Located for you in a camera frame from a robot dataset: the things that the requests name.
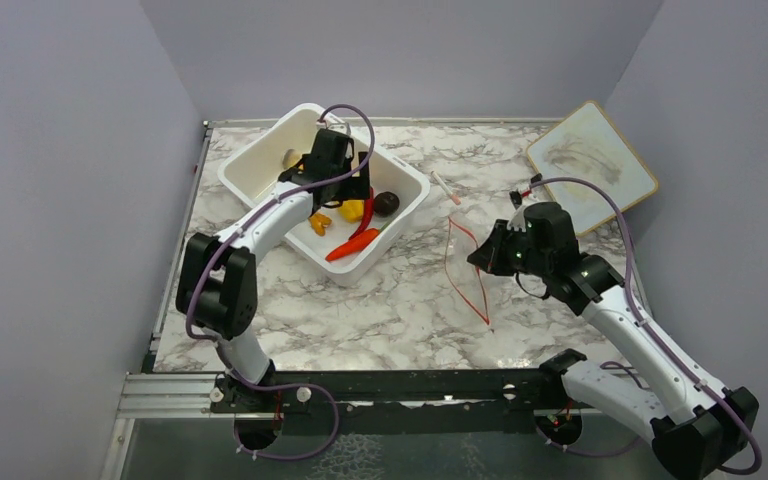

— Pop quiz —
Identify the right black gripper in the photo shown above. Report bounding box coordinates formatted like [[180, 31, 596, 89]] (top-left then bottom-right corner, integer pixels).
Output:
[[468, 218, 552, 278]]

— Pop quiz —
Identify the clear zip bag orange zipper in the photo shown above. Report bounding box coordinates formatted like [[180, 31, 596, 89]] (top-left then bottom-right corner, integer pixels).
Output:
[[443, 214, 491, 326]]

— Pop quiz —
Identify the yellow bell pepper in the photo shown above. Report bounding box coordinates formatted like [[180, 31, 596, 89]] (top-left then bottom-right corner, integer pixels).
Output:
[[337, 200, 365, 224]]

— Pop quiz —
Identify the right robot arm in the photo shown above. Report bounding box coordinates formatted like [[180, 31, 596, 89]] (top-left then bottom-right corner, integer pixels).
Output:
[[467, 202, 759, 479]]

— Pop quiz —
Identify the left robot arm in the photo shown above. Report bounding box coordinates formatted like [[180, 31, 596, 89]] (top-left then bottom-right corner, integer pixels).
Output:
[[175, 129, 374, 411]]

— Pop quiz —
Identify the small orange food piece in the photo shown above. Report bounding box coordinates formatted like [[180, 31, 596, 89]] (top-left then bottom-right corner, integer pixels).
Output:
[[308, 213, 332, 237]]

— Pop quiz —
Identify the beige mushroom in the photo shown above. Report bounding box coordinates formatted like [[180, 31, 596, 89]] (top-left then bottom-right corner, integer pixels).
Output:
[[282, 149, 302, 170]]

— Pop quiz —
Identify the white marker pink cap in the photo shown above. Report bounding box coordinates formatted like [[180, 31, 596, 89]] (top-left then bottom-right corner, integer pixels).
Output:
[[431, 171, 461, 205]]

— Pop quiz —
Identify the red chili pepper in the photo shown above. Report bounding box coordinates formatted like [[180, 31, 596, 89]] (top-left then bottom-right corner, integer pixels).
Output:
[[349, 188, 375, 239]]

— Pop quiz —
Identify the dark brown round fruit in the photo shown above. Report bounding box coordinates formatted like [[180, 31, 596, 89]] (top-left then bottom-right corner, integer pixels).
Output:
[[373, 191, 401, 218]]

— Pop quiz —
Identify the white plastic bin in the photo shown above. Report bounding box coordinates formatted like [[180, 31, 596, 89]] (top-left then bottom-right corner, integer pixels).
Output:
[[218, 103, 431, 286]]

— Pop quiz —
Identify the orange carrot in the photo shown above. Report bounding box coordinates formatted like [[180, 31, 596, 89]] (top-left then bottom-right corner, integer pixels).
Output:
[[325, 228, 381, 262]]

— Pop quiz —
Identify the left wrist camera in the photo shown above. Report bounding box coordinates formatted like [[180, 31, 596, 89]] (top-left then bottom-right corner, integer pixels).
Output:
[[317, 113, 352, 136]]

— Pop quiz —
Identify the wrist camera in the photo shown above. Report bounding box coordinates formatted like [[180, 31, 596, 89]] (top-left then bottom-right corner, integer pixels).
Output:
[[509, 190, 540, 222], [317, 113, 352, 136]]

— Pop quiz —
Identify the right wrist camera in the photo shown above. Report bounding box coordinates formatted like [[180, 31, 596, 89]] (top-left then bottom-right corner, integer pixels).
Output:
[[509, 190, 540, 222]]

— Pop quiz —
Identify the small whiteboard wooden frame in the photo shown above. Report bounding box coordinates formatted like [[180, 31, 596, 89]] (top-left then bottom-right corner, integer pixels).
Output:
[[526, 101, 659, 236]]

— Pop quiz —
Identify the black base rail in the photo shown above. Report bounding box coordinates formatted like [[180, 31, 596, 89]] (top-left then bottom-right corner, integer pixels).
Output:
[[209, 368, 579, 436]]

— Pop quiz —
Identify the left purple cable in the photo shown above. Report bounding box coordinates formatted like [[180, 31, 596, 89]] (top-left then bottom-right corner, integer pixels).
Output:
[[185, 103, 377, 463]]

